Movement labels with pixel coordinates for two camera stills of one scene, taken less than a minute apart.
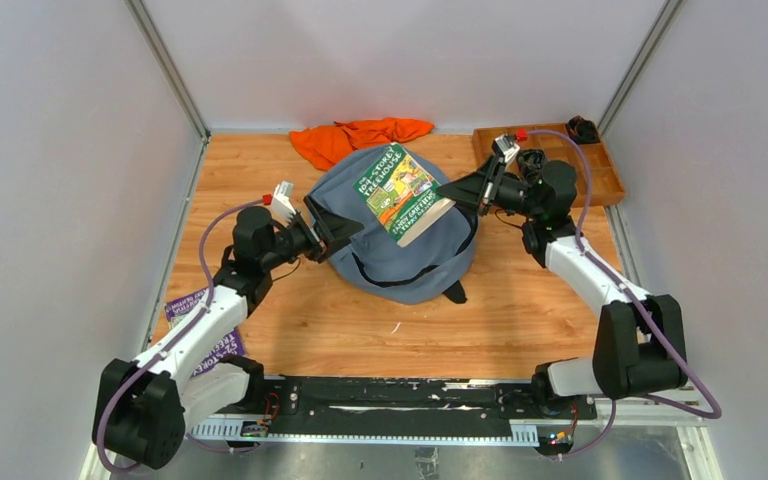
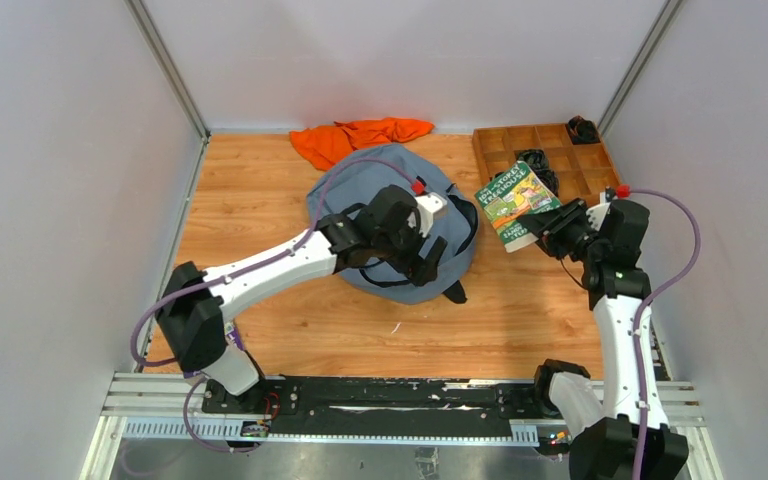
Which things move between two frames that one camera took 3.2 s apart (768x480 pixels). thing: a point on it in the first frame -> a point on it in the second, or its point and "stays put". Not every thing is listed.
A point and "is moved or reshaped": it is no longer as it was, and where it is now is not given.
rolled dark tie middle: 531,163 stays put
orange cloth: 321,145 stays put
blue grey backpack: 438,262 stays put
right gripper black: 469,192 -> 550,239
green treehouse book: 403,193 is moved or reshaped
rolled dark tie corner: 583,131 stays put
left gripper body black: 317,234 -> 414,258
